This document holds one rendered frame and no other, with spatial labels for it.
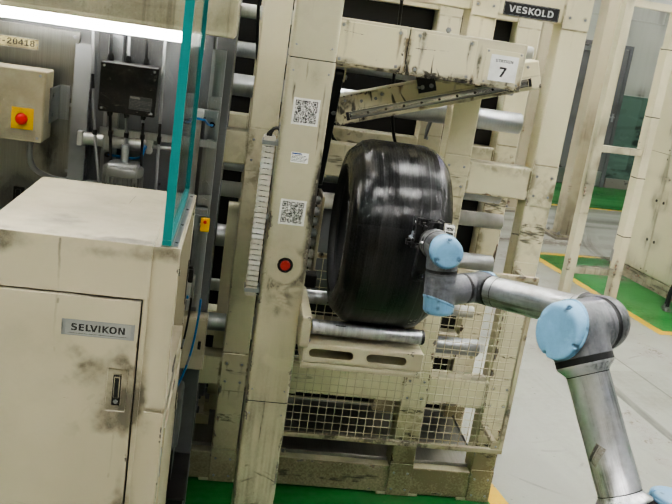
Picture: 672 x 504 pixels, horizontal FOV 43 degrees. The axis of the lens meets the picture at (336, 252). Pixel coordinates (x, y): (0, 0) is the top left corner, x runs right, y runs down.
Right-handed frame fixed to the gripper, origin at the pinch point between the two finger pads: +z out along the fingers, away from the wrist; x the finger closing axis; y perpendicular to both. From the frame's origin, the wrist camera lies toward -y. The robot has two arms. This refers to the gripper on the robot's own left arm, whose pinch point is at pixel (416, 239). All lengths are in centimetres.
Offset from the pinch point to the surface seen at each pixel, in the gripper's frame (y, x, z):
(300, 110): 29.8, 34.5, 16.7
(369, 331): -30.7, 5.9, 15.6
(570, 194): -11, -291, 607
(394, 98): 38, 2, 56
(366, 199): 8.5, 14.3, 4.9
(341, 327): -30.5, 14.3, 15.7
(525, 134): 44, -272, 720
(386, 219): 4.1, 8.5, 1.9
